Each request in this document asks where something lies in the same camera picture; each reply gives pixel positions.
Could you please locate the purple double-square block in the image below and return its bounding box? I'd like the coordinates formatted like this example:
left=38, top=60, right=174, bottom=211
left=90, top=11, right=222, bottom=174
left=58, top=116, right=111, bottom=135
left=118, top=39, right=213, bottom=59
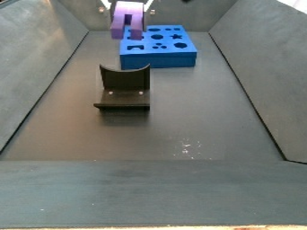
left=111, top=1, right=145, bottom=40

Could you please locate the blue shape-sorting board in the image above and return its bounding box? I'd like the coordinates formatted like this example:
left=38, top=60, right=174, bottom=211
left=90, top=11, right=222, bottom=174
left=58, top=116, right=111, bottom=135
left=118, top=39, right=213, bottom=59
left=121, top=25, right=198, bottom=70

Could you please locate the dark curved holder stand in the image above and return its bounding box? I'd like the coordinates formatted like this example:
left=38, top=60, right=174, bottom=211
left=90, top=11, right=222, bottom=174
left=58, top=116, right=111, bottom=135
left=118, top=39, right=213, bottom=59
left=94, top=66, right=150, bottom=110

